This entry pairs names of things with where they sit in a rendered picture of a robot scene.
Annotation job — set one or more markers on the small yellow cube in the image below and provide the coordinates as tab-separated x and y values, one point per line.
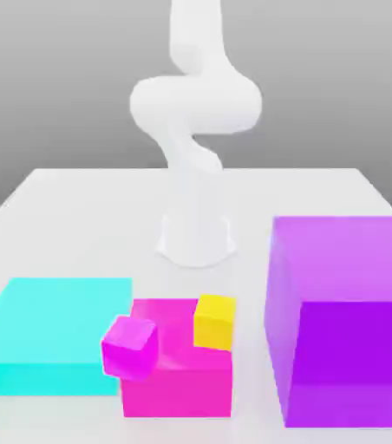
214	322

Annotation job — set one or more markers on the large purple box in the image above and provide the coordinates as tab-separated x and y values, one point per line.
338	312

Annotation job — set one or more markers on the small magenta cube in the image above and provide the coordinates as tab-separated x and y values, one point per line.
130	348

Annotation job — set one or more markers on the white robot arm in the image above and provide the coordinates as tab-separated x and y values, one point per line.
196	104

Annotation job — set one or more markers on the large pink box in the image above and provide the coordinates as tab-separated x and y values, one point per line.
182	381

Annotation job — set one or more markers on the large cyan box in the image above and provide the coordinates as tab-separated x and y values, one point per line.
43	329

